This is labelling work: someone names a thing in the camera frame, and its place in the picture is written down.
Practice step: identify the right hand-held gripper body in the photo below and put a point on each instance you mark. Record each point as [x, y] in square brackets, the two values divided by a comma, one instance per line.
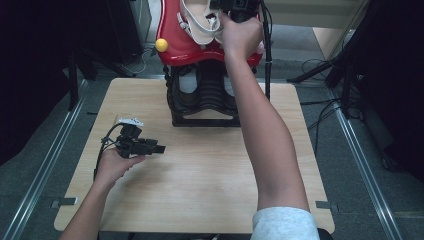
[240, 8]

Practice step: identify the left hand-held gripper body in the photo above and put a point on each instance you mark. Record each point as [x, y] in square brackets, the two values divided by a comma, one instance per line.
[131, 146]

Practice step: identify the white slingback heeled shoe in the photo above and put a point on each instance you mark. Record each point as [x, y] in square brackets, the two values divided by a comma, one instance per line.
[219, 37]
[200, 33]

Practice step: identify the black leather shoe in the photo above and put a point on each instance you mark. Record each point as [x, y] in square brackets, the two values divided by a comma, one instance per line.
[230, 96]
[188, 100]

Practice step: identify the red and black shoe rack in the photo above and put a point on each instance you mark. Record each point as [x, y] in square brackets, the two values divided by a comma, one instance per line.
[176, 50]

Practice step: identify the person's right hand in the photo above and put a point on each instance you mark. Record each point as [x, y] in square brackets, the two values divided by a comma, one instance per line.
[241, 38]

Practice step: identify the person's left hand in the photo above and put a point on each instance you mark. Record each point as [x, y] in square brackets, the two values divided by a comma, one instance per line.
[111, 170]

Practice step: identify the black metal stand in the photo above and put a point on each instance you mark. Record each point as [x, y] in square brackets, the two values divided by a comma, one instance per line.
[74, 83]

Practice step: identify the yellow ball knob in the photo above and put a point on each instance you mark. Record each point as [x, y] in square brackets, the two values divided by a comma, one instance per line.
[161, 45]

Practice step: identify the tan wooden board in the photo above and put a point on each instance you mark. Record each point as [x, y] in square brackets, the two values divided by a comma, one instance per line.
[330, 41]

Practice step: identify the black tripod stand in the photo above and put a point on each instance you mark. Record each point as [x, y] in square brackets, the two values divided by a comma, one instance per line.
[320, 70]

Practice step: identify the dark cabinet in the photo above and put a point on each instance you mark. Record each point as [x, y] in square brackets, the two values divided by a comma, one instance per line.
[123, 26]

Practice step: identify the dark curtain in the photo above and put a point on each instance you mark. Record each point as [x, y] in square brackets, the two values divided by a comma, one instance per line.
[393, 66]
[33, 66]

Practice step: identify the person's light grey sleeve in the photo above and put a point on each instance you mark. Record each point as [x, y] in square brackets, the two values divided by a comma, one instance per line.
[283, 225]

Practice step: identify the grey table bracket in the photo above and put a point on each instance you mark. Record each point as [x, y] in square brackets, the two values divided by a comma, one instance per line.
[326, 206]
[65, 202]

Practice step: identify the metal floor rail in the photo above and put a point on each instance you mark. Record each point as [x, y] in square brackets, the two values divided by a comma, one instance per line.
[366, 173]
[43, 166]

